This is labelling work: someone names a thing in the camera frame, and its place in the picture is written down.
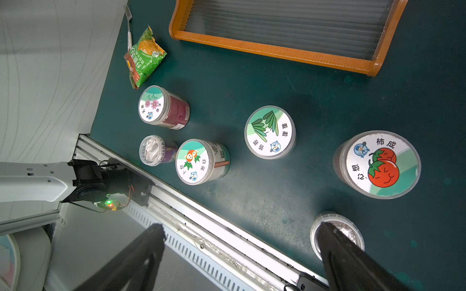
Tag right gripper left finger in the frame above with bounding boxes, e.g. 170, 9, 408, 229
76, 224, 166, 291

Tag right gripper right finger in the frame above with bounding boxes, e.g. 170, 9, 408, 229
316, 223, 410, 291

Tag small clear-lid jar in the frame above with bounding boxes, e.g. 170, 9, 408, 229
310, 211, 365, 260
139, 135, 178, 167

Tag orange wooden tiered shelf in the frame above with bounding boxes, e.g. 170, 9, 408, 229
169, 1, 407, 76

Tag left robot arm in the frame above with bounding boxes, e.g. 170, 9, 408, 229
1, 162, 76, 202

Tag tomato label seed jar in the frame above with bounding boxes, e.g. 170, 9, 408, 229
333, 130, 422, 200

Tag flower label seed jar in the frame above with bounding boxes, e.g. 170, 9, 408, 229
138, 86, 191, 130

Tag orange fruit label jar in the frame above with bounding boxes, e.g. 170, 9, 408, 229
175, 139, 231, 186

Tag green leaf label jar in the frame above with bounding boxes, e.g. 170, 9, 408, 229
244, 105, 296, 160

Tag green snack packet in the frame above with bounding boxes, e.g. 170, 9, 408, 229
124, 26, 167, 89

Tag white handled fork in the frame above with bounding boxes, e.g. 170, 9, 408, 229
124, 4, 132, 51

